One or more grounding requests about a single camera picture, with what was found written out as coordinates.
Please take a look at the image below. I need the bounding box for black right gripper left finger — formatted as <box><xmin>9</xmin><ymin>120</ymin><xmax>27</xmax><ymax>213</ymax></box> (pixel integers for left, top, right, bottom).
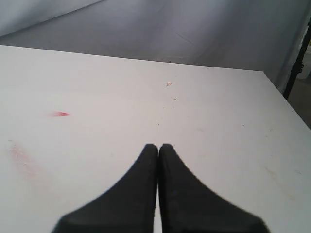
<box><xmin>55</xmin><ymin>144</ymin><xmax>157</xmax><ymax>233</ymax></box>

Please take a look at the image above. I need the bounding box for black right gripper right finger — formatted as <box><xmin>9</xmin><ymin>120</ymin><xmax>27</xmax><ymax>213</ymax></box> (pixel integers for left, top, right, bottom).
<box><xmin>158</xmin><ymin>144</ymin><xmax>269</xmax><ymax>233</ymax></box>

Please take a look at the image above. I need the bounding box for grey backdrop cloth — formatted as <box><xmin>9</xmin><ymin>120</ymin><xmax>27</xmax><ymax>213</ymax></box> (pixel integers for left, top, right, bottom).
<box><xmin>0</xmin><ymin>0</ymin><xmax>311</xmax><ymax>73</ymax></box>

